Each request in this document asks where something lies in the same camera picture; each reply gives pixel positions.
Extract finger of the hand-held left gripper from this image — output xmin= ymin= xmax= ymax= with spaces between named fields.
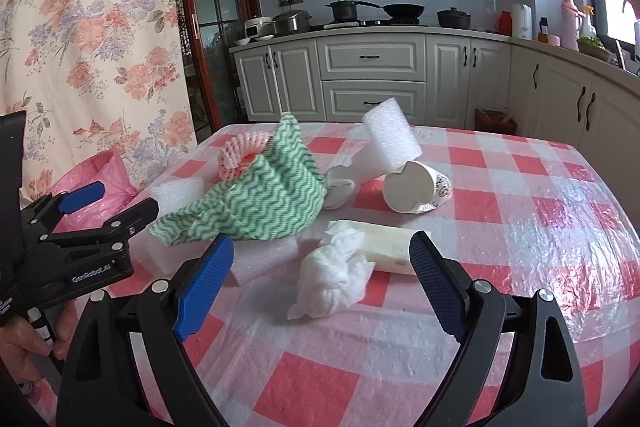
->
xmin=42 ymin=198 xmax=160 ymax=253
xmin=22 ymin=182 xmax=106 ymax=235

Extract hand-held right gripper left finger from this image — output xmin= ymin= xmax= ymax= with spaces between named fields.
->
xmin=56 ymin=233 xmax=235 ymax=427

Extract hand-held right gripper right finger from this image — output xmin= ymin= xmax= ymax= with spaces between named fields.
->
xmin=409 ymin=231 xmax=588 ymax=427

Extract pink plastic trash bag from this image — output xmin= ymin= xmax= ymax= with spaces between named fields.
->
xmin=50 ymin=151 xmax=141 ymax=233

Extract pink foam fruit net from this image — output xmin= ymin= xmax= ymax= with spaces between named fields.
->
xmin=218 ymin=132 xmax=273 ymax=182

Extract white foam sheet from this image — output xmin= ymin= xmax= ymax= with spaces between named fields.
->
xmin=345 ymin=97 xmax=422 ymax=188
xmin=148 ymin=227 xmax=301 ymax=285

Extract person's left hand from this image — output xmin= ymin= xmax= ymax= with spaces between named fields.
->
xmin=0 ymin=307 xmax=78 ymax=387

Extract white tissue packet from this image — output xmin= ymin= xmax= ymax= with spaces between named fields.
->
xmin=327 ymin=219 xmax=432 ymax=276

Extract white paper cup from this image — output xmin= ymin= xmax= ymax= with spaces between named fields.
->
xmin=384 ymin=161 xmax=453 ymax=214

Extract green wavy striped cloth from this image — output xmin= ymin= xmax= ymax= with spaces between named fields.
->
xmin=149 ymin=112 xmax=327 ymax=247

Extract crumpled white tissue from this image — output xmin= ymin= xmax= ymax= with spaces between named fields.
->
xmin=287 ymin=221 xmax=377 ymax=320

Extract pink checkered tablecloth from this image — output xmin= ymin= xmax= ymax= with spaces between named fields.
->
xmin=30 ymin=123 xmax=636 ymax=427

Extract crushed small paper cup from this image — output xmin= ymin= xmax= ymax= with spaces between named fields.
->
xmin=322 ymin=164 xmax=357 ymax=210

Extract floral curtain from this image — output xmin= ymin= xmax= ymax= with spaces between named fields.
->
xmin=0 ymin=0 xmax=196 ymax=208

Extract wooden glass door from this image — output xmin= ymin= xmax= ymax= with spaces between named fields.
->
xmin=169 ymin=0 xmax=258 ymax=132

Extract white rice cooker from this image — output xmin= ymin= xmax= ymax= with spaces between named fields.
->
xmin=244 ymin=17 xmax=275 ymax=42

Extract white lower kitchen cabinets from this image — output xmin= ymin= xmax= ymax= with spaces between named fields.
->
xmin=229 ymin=29 xmax=640 ymax=228

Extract steel pressure cooker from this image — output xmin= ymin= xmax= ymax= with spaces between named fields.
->
xmin=272 ymin=9 xmax=313 ymax=35

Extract black casserole pot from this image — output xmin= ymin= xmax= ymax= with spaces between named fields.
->
xmin=437 ymin=8 xmax=472 ymax=29

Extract white electric kettle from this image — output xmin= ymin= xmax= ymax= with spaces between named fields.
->
xmin=511 ymin=3 xmax=533 ymax=40

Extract black frying pan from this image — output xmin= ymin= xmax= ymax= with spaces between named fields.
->
xmin=382 ymin=3 xmax=426 ymax=18

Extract bowl of greens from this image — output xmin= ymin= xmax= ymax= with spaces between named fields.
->
xmin=576 ymin=36 xmax=613 ymax=62

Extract black saucepan with lid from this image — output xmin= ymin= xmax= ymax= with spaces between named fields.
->
xmin=326 ymin=0 xmax=381 ymax=24

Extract pink thermos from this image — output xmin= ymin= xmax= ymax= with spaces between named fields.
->
xmin=560 ymin=0 xmax=583 ymax=50

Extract clear spray bottle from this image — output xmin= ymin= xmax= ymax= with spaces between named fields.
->
xmin=581 ymin=5 xmax=598 ymax=38

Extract tall pink-capped bottle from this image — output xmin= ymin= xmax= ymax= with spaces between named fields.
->
xmin=621 ymin=0 xmax=640 ymax=58

